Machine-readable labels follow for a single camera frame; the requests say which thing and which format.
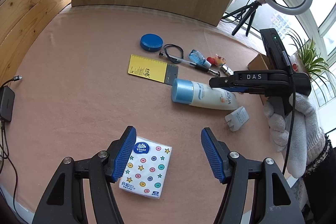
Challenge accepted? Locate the sunscreen tube blue cap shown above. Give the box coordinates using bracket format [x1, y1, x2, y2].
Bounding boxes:
[171, 79, 238, 110]

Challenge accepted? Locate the orange red toy figure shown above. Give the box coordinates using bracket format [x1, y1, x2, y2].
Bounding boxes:
[207, 54, 226, 67]

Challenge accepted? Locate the white charger plug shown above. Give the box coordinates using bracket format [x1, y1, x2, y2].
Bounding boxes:
[224, 106, 249, 132]

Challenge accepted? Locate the right white gloved hand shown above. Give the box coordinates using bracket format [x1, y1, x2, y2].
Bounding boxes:
[264, 93, 326, 178]

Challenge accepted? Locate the black power adapter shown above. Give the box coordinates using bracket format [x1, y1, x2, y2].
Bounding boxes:
[0, 86, 15, 122]

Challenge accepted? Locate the patterned tissue pack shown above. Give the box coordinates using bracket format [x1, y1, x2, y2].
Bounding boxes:
[119, 137, 173, 199]

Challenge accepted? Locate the blue round tin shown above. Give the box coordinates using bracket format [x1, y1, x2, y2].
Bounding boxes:
[140, 34, 163, 52]

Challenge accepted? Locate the black tripod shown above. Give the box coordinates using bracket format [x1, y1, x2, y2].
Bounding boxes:
[221, 1, 262, 36]

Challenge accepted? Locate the light pine wooden board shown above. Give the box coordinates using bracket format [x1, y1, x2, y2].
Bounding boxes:
[1, 0, 71, 83]

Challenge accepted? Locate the silver black pen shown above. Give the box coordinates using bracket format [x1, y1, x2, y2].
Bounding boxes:
[158, 51, 221, 77]

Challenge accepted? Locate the cardboard box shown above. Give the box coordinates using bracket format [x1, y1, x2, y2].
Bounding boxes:
[247, 53, 272, 106]

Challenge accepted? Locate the yellow grey card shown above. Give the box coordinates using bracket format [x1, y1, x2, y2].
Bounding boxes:
[127, 55, 178, 85]

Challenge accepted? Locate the red white flower pot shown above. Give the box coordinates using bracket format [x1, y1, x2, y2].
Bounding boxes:
[290, 52, 303, 72]

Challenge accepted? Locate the black camera box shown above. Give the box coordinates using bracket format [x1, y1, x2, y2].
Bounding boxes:
[260, 28, 290, 73]

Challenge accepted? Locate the spider plant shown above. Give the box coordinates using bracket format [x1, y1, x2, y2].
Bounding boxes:
[286, 28, 335, 107]

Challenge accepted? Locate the patterned lighter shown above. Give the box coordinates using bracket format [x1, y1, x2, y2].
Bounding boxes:
[220, 64, 234, 76]

